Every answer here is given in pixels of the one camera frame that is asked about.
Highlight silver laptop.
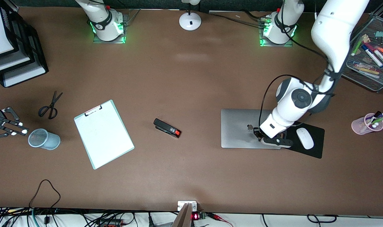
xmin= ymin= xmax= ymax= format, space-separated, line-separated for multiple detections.
xmin=221 ymin=109 xmax=283 ymax=149

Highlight green marker with white tip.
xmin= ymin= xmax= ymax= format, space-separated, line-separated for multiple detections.
xmin=351 ymin=39 xmax=364 ymax=56

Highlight blue whiteboard marker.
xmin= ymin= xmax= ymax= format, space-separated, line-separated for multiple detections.
xmin=361 ymin=44 xmax=383 ymax=68

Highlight white computer mouse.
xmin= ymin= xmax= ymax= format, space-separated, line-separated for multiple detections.
xmin=296 ymin=127 xmax=315 ymax=150

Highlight black mouse pad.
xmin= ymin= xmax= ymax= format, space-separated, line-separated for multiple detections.
xmin=281 ymin=121 xmax=325 ymax=159

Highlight light blue mesh pen cup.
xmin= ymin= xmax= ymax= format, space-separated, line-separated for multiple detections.
xmin=28 ymin=128 xmax=61 ymax=150

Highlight black and blue scissors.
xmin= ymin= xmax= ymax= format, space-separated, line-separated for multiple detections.
xmin=38 ymin=91 xmax=63 ymax=119

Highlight black stacked letter trays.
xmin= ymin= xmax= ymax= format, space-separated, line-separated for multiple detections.
xmin=0 ymin=0 xmax=49 ymax=88

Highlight pink mesh pen cup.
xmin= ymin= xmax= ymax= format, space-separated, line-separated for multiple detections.
xmin=351 ymin=113 xmax=383 ymax=135

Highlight white paper sheet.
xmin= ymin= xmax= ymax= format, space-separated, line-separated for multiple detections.
xmin=75 ymin=102 xmax=133 ymax=169

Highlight teal clipboard with metal clip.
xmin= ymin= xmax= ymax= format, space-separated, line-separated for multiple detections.
xmin=74 ymin=100 xmax=135 ymax=170

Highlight black stapler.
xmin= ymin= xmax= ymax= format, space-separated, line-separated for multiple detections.
xmin=153 ymin=118 xmax=182 ymax=138

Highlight white power socket box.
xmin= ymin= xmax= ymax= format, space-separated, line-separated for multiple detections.
xmin=178 ymin=201 xmax=197 ymax=212

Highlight yellow pencil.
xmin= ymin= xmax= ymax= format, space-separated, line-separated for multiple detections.
xmin=352 ymin=65 xmax=380 ymax=77

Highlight white lamp base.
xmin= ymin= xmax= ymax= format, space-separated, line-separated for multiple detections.
xmin=179 ymin=0 xmax=202 ymax=31

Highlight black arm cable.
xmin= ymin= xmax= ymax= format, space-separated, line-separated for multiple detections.
xmin=258 ymin=0 xmax=337 ymax=133

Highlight thin black looped cable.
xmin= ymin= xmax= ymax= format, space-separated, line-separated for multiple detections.
xmin=29 ymin=179 xmax=61 ymax=211

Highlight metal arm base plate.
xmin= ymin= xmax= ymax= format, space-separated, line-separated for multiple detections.
xmin=93 ymin=14 xmax=126 ymax=44
xmin=259 ymin=16 xmax=298 ymax=48

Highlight black wire mesh tray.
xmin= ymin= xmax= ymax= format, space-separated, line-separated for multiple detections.
xmin=342 ymin=14 xmax=383 ymax=93

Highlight wooden camera post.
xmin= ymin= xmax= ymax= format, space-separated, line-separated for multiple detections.
xmin=172 ymin=203 xmax=192 ymax=227

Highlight black cable bundle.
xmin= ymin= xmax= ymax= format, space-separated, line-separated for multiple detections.
xmin=0 ymin=207 xmax=179 ymax=227

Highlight black table cables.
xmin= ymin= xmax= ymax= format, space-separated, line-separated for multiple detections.
xmin=209 ymin=10 xmax=265 ymax=28

